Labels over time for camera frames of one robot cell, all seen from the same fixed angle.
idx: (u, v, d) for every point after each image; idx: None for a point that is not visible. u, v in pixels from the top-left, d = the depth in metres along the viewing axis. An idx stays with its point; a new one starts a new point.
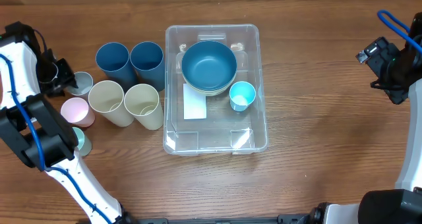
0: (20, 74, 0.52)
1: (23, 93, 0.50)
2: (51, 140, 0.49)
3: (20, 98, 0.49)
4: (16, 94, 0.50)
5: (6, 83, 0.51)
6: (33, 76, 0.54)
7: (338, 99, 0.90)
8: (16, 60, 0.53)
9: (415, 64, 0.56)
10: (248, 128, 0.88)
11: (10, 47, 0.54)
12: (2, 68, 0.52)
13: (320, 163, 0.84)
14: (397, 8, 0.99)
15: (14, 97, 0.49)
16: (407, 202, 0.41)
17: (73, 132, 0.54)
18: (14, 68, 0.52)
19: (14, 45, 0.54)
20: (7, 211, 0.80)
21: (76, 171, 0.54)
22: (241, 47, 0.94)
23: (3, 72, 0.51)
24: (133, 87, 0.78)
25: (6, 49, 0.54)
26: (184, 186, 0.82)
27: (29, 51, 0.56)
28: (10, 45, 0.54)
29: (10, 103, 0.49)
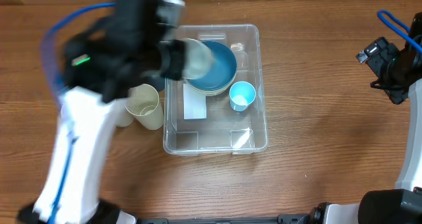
0: (81, 171, 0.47)
1: (68, 207, 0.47)
2: None
3: (56, 214, 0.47)
4: (57, 208, 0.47)
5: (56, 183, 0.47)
6: (93, 173, 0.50)
7: (338, 99, 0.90)
8: (88, 133, 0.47)
9: (415, 64, 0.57)
10: (248, 128, 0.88)
11: (93, 115, 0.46)
12: (64, 147, 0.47)
13: (320, 163, 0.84)
14: (397, 8, 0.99)
15: (55, 213, 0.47)
16: (407, 202, 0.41)
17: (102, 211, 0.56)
18: (75, 157, 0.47)
19: (95, 118, 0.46)
20: (7, 211, 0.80)
21: None
22: (241, 47, 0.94)
23: (62, 159, 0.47)
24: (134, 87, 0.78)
25: (80, 108, 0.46)
26: (184, 186, 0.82)
27: (109, 124, 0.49)
28: (128, 87, 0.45)
29: (45, 213, 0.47)
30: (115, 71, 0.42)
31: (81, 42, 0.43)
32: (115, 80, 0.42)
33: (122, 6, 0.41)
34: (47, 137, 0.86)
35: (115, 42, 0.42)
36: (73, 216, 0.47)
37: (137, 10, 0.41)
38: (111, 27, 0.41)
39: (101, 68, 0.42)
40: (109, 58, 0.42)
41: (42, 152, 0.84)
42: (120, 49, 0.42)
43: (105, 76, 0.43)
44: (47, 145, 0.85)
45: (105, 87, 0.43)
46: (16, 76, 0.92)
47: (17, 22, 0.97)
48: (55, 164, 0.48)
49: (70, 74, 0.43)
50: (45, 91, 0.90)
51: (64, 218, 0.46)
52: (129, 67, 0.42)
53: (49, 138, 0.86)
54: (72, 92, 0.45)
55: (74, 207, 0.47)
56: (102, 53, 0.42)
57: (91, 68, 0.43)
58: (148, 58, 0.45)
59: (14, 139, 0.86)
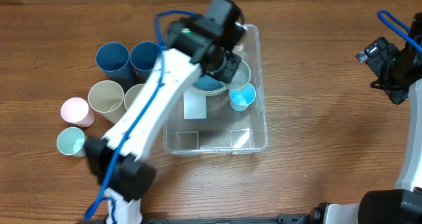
0: (157, 112, 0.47)
1: (137, 140, 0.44)
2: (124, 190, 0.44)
3: (123, 143, 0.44)
4: (127, 138, 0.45)
5: (134, 116, 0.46)
6: (163, 120, 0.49)
7: (338, 99, 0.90)
8: (171, 82, 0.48)
9: (415, 64, 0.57)
10: (248, 128, 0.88)
11: (184, 63, 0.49)
12: (152, 85, 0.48)
13: (319, 163, 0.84)
14: (397, 8, 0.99)
15: (123, 141, 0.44)
16: (407, 202, 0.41)
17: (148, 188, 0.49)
18: (159, 95, 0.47)
19: (186, 64, 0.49)
20: (7, 211, 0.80)
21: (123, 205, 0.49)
22: (241, 47, 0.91)
23: (148, 94, 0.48)
24: (134, 87, 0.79)
25: (173, 60, 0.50)
26: (184, 185, 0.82)
27: (192, 78, 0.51)
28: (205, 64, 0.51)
29: (113, 142, 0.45)
30: (205, 47, 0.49)
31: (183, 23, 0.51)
32: (204, 51, 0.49)
33: (216, 10, 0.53)
34: (47, 137, 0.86)
35: (205, 28, 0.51)
36: (139, 149, 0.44)
37: (225, 15, 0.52)
38: (205, 21, 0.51)
39: (192, 43, 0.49)
40: (201, 37, 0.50)
41: (42, 152, 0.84)
42: (209, 35, 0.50)
43: (194, 51, 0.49)
44: (47, 145, 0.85)
45: (197, 53, 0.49)
46: (16, 76, 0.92)
47: (17, 22, 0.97)
48: (138, 99, 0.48)
49: (172, 39, 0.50)
50: (45, 91, 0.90)
51: (130, 148, 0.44)
52: (213, 47, 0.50)
53: (49, 138, 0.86)
54: (174, 50, 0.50)
55: (141, 142, 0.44)
56: (194, 33, 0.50)
57: (188, 39, 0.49)
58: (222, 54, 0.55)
59: (14, 139, 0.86)
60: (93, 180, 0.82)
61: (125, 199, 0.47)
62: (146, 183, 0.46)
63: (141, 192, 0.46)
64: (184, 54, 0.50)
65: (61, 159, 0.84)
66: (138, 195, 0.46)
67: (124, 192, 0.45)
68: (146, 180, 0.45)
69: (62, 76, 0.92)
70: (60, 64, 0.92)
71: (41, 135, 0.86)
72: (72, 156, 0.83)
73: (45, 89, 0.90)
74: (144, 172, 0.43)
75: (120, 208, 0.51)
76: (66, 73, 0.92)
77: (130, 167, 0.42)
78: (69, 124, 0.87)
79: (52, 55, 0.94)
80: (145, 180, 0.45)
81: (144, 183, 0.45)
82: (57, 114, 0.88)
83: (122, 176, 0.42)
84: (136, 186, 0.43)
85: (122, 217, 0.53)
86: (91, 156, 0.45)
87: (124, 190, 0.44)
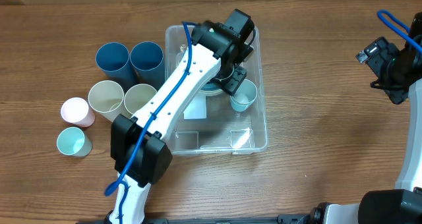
0: (182, 97, 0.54)
1: (163, 121, 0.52)
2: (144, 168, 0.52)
3: (151, 122, 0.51)
4: (155, 118, 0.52)
5: (161, 99, 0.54)
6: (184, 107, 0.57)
7: (338, 99, 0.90)
8: (194, 72, 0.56)
9: (415, 64, 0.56)
10: (248, 128, 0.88)
11: (206, 58, 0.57)
12: (179, 74, 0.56)
13: (319, 163, 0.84)
14: (397, 8, 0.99)
15: (151, 120, 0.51)
16: (407, 202, 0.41)
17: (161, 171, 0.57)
18: (184, 83, 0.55)
19: (210, 58, 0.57)
20: (7, 211, 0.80)
21: (135, 192, 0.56)
22: None
23: (175, 81, 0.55)
24: (133, 88, 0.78)
25: (198, 54, 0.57)
26: (184, 186, 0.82)
27: (212, 72, 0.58)
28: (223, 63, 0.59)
29: (142, 122, 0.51)
30: (227, 44, 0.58)
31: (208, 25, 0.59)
32: (225, 48, 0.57)
33: (237, 19, 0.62)
34: (47, 137, 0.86)
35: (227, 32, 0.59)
36: (163, 128, 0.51)
37: (243, 24, 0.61)
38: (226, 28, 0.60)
39: (217, 41, 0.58)
40: (224, 37, 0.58)
41: (42, 152, 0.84)
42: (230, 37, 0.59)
43: (217, 49, 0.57)
44: (47, 145, 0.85)
45: (219, 50, 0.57)
46: (16, 76, 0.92)
47: (17, 22, 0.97)
48: (166, 85, 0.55)
49: (198, 37, 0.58)
50: (45, 91, 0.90)
51: (155, 128, 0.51)
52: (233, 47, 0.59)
53: (49, 138, 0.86)
54: (198, 47, 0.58)
55: (167, 122, 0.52)
56: (218, 33, 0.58)
57: (213, 39, 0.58)
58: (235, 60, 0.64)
59: (14, 139, 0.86)
60: (94, 180, 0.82)
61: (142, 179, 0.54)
62: (161, 164, 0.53)
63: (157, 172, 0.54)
64: (207, 51, 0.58)
65: (61, 159, 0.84)
66: (155, 175, 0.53)
67: (144, 169, 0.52)
68: (162, 161, 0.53)
69: (62, 76, 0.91)
70: (60, 64, 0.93)
71: (41, 135, 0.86)
72: (72, 156, 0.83)
73: (45, 89, 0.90)
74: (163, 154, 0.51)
75: (131, 195, 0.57)
76: (66, 73, 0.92)
77: (156, 144, 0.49)
78: (69, 124, 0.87)
79: (52, 55, 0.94)
80: (161, 161, 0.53)
81: (160, 163, 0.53)
82: (57, 114, 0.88)
83: (146, 155, 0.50)
84: (155, 165, 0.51)
85: (130, 206, 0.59)
86: (117, 138, 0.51)
87: (144, 169, 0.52)
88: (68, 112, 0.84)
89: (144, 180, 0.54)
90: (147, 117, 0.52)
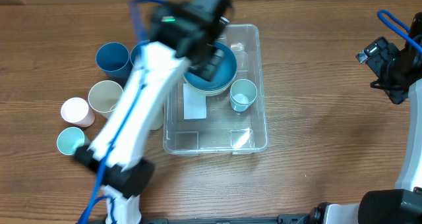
0: (142, 116, 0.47)
1: (123, 149, 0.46)
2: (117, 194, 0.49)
3: (110, 154, 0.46)
4: (113, 147, 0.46)
5: (117, 123, 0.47)
6: (150, 121, 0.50)
7: (338, 99, 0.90)
8: (155, 84, 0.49)
9: (415, 63, 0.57)
10: (248, 128, 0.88)
11: (165, 63, 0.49)
12: (134, 90, 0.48)
13: (319, 163, 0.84)
14: (397, 8, 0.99)
15: (109, 152, 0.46)
16: (407, 202, 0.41)
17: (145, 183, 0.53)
18: (142, 99, 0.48)
19: (169, 63, 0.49)
20: (7, 211, 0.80)
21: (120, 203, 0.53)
22: (241, 48, 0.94)
23: (131, 98, 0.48)
24: None
25: (155, 59, 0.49)
26: (184, 186, 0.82)
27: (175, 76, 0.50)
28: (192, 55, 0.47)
29: (99, 153, 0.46)
30: (192, 34, 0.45)
31: (168, 7, 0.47)
32: (190, 39, 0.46)
33: None
34: (47, 137, 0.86)
35: (194, 14, 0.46)
36: (125, 158, 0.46)
37: (214, 2, 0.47)
38: (192, 8, 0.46)
39: (179, 31, 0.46)
40: (188, 23, 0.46)
41: (42, 152, 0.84)
42: (197, 20, 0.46)
43: (179, 41, 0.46)
44: (47, 145, 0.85)
45: (182, 44, 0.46)
46: (16, 76, 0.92)
47: (17, 22, 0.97)
48: (121, 104, 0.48)
49: (155, 31, 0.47)
50: (45, 91, 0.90)
51: (117, 159, 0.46)
52: (202, 33, 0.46)
53: (49, 138, 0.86)
54: (153, 45, 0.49)
55: (127, 149, 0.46)
56: (180, 20, 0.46)
57: (174, 28, 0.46)
58: (210, 50, 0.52)
59: (14, 139, 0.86)
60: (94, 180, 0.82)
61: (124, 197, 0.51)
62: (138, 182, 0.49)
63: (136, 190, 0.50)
64: (165, 53, 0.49)
65: (61, 159, 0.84)
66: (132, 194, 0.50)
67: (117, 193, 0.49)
68: (139, 181, 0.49)
69: (62, 75, 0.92)
70: (60, 64, 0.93)
71: (41, 135, 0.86)
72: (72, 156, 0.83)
73: (46, 89, 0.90)
74: (136, 176, 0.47)
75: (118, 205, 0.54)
76: (66, 73, 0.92)
77: (119, 176, 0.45)
78: (69, 124, 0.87)
79: (52, 55, 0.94)
80: (138, 180, 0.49)
81: (137, 183, 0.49)
82: (57, 114, 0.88)
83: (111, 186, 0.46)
84: (127, 191, 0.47)
85: (121, 213, 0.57)
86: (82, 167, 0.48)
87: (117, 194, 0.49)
88: (67, 112, 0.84)
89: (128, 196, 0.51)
90: (105, 149, 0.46)
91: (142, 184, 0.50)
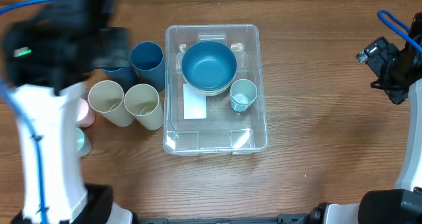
0: (56, 167, 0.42)
1: (57, 207, 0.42)
2: None
3: (47, 216, 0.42)
4: (47, 209, 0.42)
5: (35, 184, 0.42)
6: (72, 165, 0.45)
7: (338, 99, 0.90)
8: (45, 128, 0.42)
9: (415, 64, 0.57)
10: (248, 128, 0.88)
11: (47, 105, 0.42)
12: (28, 144, 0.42)
13: (319, 163, 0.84)
14: (397, 8, 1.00)
15: (45, 215, 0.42)
16: (407, 202, 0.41)
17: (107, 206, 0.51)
18: (40, 152, 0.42)
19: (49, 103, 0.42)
20: (7, 211, 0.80)
21: None
22: (241, 47, 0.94)
23: (31, 153, 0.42)
24: (134, 87, 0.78)
25: (31, 100, 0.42)
26: (184, 186, 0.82)
27: (67, 112, 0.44)
28: (81, 71, 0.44)
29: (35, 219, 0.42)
30: (57, 60, 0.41)
31: (19, 30, 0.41)
32: (61, 66, 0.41)
33: None
34: None
35: (61, 25, 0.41)
36: (65, 213, 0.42)
37: None
38: (55, 18, 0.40)
39: (43, 54, 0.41)
40: (49, 43, 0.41)
41: None
42: (60, 37, 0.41)
43: (44, 73, 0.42)
44: None
45: (53, 76, 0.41)
46: None
47: None
48: (28, 172, 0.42)
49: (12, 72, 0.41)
50: None
51: (57, 216, 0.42)
52: (75, 46, 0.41)
53: None
54: (21, 89, 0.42)
55: (61, 204, 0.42)
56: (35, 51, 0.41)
57: (38, 58, 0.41)
58: (85, 52, 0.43)
59: (14, 139, 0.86)
60: (94, 180, 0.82)
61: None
62: (99, 213, 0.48)
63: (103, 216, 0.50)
64: (34, 89, 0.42)
65: None
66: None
67: None
68: (98, 213, 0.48)
69: None
70: None
71: None
72: None
73: None
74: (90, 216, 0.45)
75: None
76: None
77: None
78: None
79: None
80: (97, 214, 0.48)
81: (98, 216, 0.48)
82: None
83: None
84: None
85: None
86: None
87: None
88: None
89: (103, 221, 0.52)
90: (38, 215, 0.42)
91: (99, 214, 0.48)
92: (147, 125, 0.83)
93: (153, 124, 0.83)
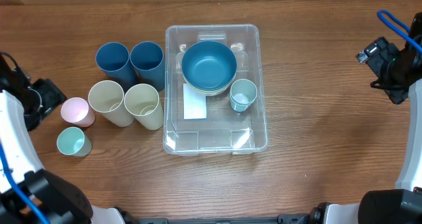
0: (8, 135, 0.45)
1: (18, 166, 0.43)
2: (62, 217, 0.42)
3: (14, 176, 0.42)
4: (10, 170, 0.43)
5: None
6: (26, 140, 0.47)
7: (338, 99, 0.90)
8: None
9: (415, 64, 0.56)
10: (248, 128, 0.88)
11: None
12: None
13: (319, 163, 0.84)
14: (397, 8, 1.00)
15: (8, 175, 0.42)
16: (407, 202, 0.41)
17: (85, 201, 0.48)
18: None
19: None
20: None
21: None
22: (241, 47, 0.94)
23: None
24: (134, 87, 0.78)
25: None
26: (184, 186, 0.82)
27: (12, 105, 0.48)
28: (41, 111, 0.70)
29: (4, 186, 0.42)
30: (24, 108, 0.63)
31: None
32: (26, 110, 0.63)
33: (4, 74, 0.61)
34: (48, 137, 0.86)
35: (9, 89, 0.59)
36: (29, 168, 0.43)
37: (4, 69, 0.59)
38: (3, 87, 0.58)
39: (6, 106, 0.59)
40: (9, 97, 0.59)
41: (42, 152, 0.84)
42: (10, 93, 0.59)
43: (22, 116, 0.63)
44: (47, 145, 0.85)
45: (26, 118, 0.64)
46: None
47: (17, 22, 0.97)
48: None
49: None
50: None
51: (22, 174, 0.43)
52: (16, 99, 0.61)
53: (49, 138, 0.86)
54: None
55: (23, 163, 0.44)
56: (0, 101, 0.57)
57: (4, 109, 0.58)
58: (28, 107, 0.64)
59: None
60: (94, 180, 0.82)
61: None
62: (70, 192, 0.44)
63: (77, 204, 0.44)
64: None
65: (61, 159, 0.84)
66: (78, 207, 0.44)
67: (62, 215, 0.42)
68: (69, 190, 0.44)
69: (62, 75, 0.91)
70: (60, 64, 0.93)
71: (41, 135, 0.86)
72: (72, 156, 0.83)
73: None
74: (57, 180, 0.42)
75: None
76: (66, 72, 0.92)
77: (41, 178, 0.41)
78: (69, 124, 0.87)
79: (52, 55, 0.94)
80: (66, 190, 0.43)
81: (70, 193, 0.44)
82: (57, 114, 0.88)
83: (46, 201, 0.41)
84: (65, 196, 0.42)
85: None
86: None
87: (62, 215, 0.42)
88: (70, 113, 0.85)
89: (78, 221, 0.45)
90: (4, 180, 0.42)
91: (74, 194, 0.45)
92: (147, 126, 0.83)
93: (153, 124, 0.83)
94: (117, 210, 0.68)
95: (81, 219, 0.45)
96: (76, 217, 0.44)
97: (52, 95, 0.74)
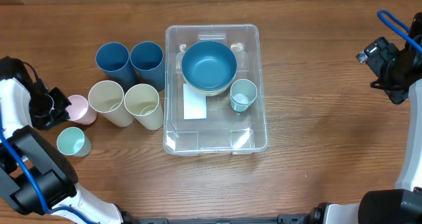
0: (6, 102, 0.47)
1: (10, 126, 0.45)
2: (47, 178, 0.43)
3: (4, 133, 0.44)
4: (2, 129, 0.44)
5: None
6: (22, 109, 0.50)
7: (338, 99, 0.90)
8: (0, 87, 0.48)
9: (415, 64, 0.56)
10: (248, 128, 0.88)
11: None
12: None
13: (320, 163, 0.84)
14: (397, 8, 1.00)
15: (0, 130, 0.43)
16: (407, 202, 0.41)
17: (72, 170, 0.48)
18: None
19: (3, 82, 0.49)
20: (7, 211, 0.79)
21: (80, 203, 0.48)
22: (241, 48, 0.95)
23: None
24: (134, 87, 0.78)
25: None
26: (184, 186, 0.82)
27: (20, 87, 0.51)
28: None
29: None
30: None
31: None
32: None
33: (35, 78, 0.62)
34: (47, 138, 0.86)
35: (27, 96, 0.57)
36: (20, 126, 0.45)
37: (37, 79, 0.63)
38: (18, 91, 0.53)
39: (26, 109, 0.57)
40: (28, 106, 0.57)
41: None
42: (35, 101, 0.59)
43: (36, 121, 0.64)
44: None
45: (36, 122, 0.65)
46: None
47: (16, 22, 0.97)
48: None
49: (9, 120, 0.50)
50: None
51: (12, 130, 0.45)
52: None
53: (49, 138, 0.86)
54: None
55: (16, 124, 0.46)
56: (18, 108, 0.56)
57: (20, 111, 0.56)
58: None
59: None
60: (94, 180, 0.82)
61: (61, 187, 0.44)
62: (57, 156, 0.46)
63: (62, 167, 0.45)
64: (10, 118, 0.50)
65: None
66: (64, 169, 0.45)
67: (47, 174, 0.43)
68: (55, 153, 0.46)
69: (62, 75, 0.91)
70: (60, 64, 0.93)
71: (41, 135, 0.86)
72: (72, 156, 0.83)
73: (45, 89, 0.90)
74: (43, 140, 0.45)
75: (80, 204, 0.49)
76: (66, 73, 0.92)
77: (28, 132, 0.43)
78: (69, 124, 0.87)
79: (52, 55, 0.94)
80: (53, 153, 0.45)
81: (55, 155, 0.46)
82: None
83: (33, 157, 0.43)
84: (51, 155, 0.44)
85: (91, 209, 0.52)
86: None
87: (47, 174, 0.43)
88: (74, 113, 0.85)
89: (63, 185, 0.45)
90: None
91: (60, 159, 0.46)
92: (147, 125, 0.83)
93: (153, 124, 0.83)
94: (115, 207, 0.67)
95: (66, 183, 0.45)
96: (60, 178, 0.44)
97: (64, 102, 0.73)
